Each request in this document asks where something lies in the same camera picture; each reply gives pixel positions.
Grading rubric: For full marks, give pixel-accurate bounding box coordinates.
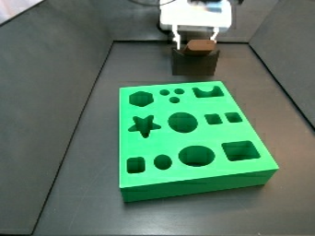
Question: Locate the white first gripper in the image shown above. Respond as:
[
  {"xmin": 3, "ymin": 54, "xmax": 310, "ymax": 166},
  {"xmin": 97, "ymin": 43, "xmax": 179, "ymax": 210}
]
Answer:
[{"xmin": 159, "ymin": 0, "xmax": 233, "ymax": 50}]

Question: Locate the green shape-sorter fixture block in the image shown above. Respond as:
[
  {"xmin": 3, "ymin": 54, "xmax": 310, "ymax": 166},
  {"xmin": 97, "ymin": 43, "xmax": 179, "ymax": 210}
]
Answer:
[{"xmin": 119, "ymin": 81, "xmax": 278, "ymax": 202}]

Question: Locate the black curved holder stand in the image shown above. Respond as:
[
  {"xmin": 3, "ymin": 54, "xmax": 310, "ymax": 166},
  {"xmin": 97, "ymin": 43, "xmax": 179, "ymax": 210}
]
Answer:
[{"xmin": 171, "ymin": 49, "xmax": 221, "ymax": 76}]

